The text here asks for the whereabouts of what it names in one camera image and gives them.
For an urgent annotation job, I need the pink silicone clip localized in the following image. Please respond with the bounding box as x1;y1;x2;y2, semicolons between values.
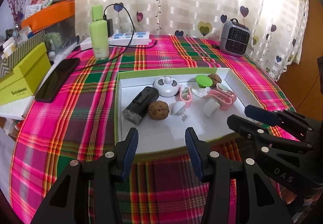
175;85;193;109
216;83;237;103
205;90;235;111

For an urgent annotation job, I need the white round ribbed cap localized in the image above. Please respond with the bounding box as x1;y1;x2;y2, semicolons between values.
202;98;220;117

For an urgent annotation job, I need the brown walnut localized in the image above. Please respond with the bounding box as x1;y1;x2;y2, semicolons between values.
148;100;169;120
208;73;222;87

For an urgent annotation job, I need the green-top white suction holder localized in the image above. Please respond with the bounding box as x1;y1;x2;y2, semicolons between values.
191;74;213;98

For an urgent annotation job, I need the black bike light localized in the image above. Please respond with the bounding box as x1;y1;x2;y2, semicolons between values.
122;86;159;125

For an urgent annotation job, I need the white panda-face gadget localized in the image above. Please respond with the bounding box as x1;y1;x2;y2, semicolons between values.
153;76;179;97

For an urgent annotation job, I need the wooden wardrobe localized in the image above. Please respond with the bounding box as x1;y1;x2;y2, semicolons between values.
278;0;322;120

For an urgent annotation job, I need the pink green plaid tablecloth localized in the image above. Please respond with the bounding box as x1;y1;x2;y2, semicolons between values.
10;36;292;223

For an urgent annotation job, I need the grey mini space heater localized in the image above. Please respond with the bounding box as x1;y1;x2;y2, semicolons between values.
219;19;251;57

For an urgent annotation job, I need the white side shelf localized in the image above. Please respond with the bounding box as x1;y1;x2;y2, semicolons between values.
0;43;78;120

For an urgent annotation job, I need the black smartphone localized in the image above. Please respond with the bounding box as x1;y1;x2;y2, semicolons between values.
35;58;80;103

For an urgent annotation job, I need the green white cardboard tray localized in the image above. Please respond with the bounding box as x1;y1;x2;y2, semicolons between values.
114;68;260;159

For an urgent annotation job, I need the lime green shoe box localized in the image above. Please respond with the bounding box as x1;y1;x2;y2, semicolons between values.
0;43;51;105

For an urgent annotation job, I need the heart pattern curtain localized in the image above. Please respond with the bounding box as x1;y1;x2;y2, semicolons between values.
75;0;309;80

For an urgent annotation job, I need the white blue power strip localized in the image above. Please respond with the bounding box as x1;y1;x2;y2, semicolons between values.
80;31;151;51

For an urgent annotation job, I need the black power adapter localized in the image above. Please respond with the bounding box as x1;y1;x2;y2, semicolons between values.
107;19;114;38

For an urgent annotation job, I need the light green lotion bottle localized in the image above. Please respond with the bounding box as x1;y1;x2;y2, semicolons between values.
89;5;109;60

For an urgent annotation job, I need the orange-lidded clear storage bin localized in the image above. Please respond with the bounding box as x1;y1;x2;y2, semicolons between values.
21;0;78;50

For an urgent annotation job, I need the black charging cable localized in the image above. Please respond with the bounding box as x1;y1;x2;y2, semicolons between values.
73;3;158;72

